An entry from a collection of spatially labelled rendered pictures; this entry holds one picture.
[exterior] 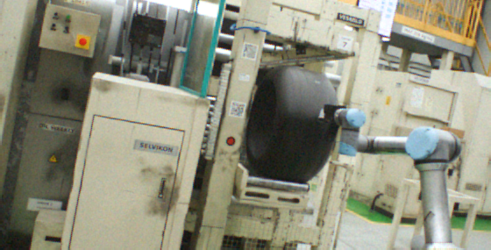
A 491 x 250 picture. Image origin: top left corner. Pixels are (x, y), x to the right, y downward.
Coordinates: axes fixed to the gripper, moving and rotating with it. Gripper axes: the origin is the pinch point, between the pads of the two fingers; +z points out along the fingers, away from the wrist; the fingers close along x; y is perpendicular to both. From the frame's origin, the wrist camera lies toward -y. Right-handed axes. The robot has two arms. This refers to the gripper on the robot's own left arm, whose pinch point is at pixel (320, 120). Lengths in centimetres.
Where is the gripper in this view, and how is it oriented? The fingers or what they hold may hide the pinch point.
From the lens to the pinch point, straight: 234.3
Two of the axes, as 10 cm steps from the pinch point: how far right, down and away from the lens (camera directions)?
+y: 1.9, -9.8, 0.4
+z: -2.9, -0.1, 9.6
